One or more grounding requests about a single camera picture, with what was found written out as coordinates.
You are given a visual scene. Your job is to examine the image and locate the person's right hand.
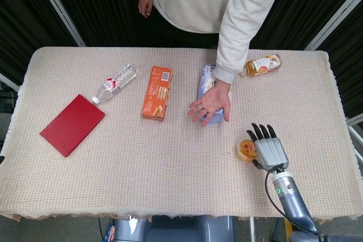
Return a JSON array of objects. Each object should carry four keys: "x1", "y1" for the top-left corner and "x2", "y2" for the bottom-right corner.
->
[{"x1": 138, "y1": 0, "x2": 154, "y2": 19}]

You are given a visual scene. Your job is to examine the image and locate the person's left hand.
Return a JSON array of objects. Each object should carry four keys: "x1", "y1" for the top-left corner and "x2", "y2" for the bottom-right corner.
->
[{"x1": 187, "y1": 84, "x2": 232, "y2": 128}]

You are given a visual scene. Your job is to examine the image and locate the robot right five-finger hand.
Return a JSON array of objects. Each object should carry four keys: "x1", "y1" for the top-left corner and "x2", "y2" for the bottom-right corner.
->
[{"x1": 246, "y1": 122, "x2": 290, "y2": 173}]

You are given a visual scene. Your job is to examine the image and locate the orange fruit cup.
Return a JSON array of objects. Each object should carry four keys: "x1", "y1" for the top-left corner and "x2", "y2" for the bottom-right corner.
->
[{"x1": 236, "y1": 139, "x2": 259, "y2": 163}]

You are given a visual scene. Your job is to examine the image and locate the person's left sleeved forearm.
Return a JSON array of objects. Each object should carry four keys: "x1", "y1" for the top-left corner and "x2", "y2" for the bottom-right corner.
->
[{"x1": 213, "y1": 0, "x2": 290, "y2": 83}]

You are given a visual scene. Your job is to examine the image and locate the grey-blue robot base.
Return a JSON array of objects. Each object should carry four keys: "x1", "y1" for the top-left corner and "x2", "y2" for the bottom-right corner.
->
[{"x1": 113, "y1": 215, "x2": 236, "y2": 242}]

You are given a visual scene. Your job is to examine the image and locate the light purple snack bag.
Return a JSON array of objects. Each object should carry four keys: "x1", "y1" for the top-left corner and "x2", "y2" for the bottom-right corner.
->
[{"x1": 197, "y1": 64, "x2": 234, "y2": 127}]

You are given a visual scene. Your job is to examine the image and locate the person's black trousers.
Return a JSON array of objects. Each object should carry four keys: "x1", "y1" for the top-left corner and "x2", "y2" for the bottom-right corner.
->
[{"x1": 137, "y1": 9, "x2": 221, "y2": 48}]

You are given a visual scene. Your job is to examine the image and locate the orange juice bottle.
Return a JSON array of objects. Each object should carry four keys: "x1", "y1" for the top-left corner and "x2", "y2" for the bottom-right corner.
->
[{"x1": 240, "y1": 53, "x2": 283, "y2": 77}]

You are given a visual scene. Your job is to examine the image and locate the orange cardboard box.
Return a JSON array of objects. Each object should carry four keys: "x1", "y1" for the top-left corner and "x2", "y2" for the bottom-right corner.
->
[{"x1": 141, "y1": 65, "x2": 173, "y2": 122}]

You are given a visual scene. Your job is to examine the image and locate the yellow floor strip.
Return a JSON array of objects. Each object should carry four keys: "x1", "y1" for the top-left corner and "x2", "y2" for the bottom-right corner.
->
[{"x1": 284, "y1": 218, "x2": 293, "y2": 242}]

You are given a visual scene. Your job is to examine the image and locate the white table leg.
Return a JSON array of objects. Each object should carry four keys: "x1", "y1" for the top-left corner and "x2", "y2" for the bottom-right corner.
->
[{"x1": 249, "y1": 216, "x2": 256, "y2": 242}]

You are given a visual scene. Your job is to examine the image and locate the clear plastic water bottle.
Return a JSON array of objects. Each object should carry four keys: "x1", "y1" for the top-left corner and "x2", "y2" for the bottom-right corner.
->
[{"x1": 90, "y1": 63, "x2": 141, "y2": 105}]

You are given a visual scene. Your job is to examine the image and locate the beige woven tablecloth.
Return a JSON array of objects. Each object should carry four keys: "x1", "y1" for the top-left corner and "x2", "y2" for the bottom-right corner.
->
[{"x1": 0, "y1": 46, "x2": 357, "y2": 223}]

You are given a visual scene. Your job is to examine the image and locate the red flat book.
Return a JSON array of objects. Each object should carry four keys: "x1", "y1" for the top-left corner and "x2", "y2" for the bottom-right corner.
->
[{"x1": 39, "y1": 94, "x2": 107, "y2": 158}]

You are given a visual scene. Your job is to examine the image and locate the blue package on floor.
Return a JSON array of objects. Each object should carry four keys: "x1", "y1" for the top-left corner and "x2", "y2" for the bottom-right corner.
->
[{"x1": 103, "y1": 223, "x2": 117, "y2": 242}]

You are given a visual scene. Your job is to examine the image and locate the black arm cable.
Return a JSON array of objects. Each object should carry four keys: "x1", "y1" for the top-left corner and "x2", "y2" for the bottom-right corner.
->
[{"x1": 265, "y1": 163, "x2": 320, "y2": 236}]

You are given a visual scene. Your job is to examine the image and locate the white diagonal frame post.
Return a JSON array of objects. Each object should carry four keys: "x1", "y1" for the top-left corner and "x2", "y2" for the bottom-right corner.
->
[
  {"x1": 30, "y1": 0, "x2": 86, "y2": 47},
  {"x1": 305, "y1": 0, "x2": 363, "y2": 52}
]

